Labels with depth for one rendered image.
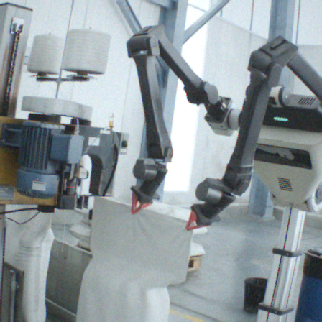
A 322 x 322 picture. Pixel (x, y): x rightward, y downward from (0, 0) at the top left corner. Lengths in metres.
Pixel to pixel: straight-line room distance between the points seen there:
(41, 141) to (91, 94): 5.64
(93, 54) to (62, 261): 1.27
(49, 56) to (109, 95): 5.54
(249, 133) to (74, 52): 0.69
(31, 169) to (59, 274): 1.13
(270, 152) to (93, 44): 0.76
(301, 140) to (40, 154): 0.91
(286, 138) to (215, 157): 7.59
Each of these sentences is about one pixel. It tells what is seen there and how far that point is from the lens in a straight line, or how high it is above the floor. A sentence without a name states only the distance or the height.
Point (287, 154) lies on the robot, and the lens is 1.98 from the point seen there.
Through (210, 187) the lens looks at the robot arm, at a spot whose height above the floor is 1.21.
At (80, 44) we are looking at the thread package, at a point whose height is 1.62.
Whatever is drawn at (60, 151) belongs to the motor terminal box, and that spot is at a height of 1.25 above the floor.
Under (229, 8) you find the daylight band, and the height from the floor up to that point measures 3.84.
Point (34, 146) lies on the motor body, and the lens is 1.77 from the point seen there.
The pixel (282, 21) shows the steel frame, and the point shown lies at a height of 4.03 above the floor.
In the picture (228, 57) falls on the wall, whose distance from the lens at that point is 9.70.
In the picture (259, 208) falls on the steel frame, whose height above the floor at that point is 0.19.
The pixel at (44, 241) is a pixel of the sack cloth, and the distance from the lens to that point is 2.39.
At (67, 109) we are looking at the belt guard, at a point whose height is 1.38.
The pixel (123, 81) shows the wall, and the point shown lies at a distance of 7.75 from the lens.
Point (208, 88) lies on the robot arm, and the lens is 2.02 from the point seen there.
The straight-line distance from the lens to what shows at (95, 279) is 2.01.
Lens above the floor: 1.34
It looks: 3 degrees down
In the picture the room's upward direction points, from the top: 8 degrees clockwise
